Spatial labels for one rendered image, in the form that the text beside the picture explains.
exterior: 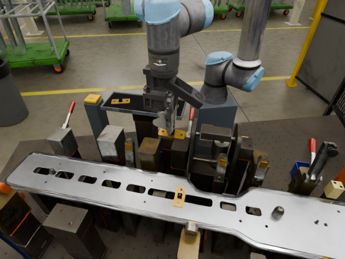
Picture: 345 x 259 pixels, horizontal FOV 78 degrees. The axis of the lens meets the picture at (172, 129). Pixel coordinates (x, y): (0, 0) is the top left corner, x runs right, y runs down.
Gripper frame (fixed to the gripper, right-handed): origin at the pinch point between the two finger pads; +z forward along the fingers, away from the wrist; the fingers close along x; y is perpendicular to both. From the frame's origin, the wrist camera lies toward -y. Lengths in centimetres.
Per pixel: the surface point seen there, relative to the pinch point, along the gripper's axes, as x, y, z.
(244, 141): -17.9, -24.9, 15.5
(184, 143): -14.9, -1.3, 19.5
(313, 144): -20, -50, 14
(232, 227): 12.1, -23.6, 27.6
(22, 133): -92, 212, 126
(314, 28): -299, -123, 39
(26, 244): 30, 50, 44
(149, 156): -5.5, 11.2, 21.2
